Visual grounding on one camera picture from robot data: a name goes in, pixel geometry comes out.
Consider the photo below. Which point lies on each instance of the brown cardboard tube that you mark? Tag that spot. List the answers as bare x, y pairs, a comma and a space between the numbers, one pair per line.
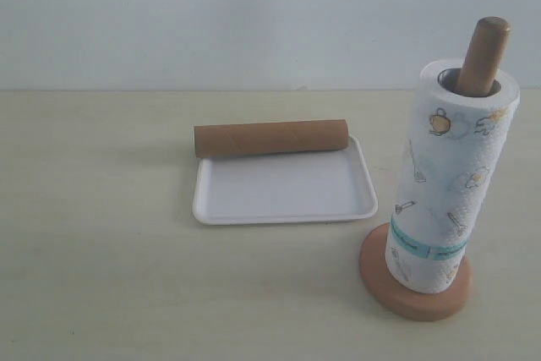
250, 139

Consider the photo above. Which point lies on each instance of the printed paper towel roll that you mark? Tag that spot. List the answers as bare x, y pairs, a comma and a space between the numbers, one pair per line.
451, 152

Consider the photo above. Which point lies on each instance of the white rectangular tray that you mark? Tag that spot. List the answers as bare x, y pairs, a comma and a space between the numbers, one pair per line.
326, 186

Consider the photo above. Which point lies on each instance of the wooden paper towel holder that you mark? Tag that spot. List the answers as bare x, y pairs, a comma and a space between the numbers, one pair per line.
476, 78

